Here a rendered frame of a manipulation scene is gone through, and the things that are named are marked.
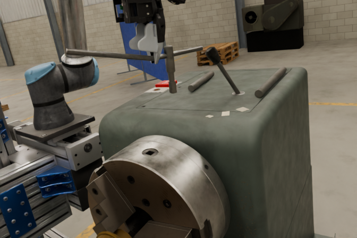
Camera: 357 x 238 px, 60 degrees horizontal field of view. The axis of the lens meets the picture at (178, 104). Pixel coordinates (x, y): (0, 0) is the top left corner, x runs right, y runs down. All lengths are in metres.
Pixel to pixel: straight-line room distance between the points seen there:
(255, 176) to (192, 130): 0.17
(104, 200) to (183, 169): 0.17
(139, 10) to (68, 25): 0.55
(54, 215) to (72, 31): 0.69
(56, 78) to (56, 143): 0.24
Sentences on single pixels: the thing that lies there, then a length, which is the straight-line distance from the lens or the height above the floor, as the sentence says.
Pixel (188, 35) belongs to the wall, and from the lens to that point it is 12.17.
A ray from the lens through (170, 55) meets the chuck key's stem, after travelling 0.74.
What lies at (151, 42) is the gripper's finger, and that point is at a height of 1.45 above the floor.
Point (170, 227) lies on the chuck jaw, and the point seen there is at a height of 1.11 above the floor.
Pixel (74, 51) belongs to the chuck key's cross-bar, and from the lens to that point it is 0.65.
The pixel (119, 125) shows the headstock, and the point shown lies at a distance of 0.87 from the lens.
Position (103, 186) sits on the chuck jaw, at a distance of 0.68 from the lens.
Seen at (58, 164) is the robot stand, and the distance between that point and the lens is 1.27.
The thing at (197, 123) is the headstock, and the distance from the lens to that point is 0.73.
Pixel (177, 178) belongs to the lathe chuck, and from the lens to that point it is 0.61.
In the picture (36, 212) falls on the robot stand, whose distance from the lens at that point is 1.29.
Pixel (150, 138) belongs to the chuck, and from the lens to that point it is 0.72.
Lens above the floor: 1.50
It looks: 16 degrees down
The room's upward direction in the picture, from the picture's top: 9 degrees counter-clockwise
